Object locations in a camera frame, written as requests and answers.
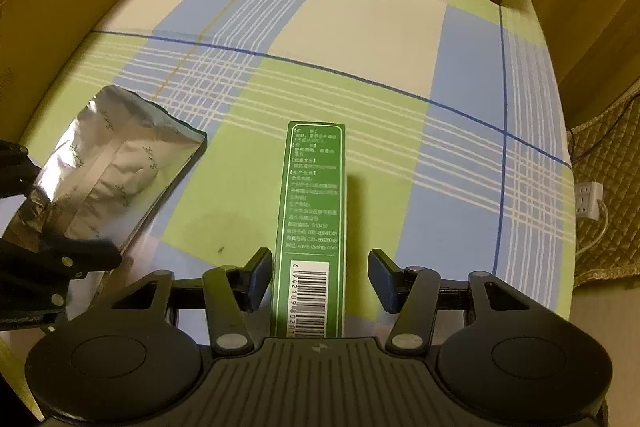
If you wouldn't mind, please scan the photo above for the white power strip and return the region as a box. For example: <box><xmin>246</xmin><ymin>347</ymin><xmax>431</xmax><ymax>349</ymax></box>
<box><xmin>575</xmin><ymin>181</ymin><xmax>603</xmax><ymax>221</ymax></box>

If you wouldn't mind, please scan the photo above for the silver foil pouch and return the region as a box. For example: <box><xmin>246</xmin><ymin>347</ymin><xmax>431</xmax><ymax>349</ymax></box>
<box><xmin>3</xmin><ymin>86</ymin><xmax>206</xmax><ymax>251</ymax></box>

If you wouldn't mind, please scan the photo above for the checkered tablecloth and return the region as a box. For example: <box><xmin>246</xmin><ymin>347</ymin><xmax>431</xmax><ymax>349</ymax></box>
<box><xmin>24</xmin><ymin>0</ymin><xmax>575</xmax><ymax>336</ymax></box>

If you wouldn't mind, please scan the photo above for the green medicine box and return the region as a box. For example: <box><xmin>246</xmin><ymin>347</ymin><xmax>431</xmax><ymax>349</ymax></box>
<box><xmin>271</xmin><ymin>121</ymin><xmax>347</xmax><ymax>339</ymax></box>

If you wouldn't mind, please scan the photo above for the quilted olive chair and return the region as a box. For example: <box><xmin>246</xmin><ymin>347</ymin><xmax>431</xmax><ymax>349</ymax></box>
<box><xmin>566</xmin><ymin>93</ymin><xmax>640</xmax><ymax>291</ymax></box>

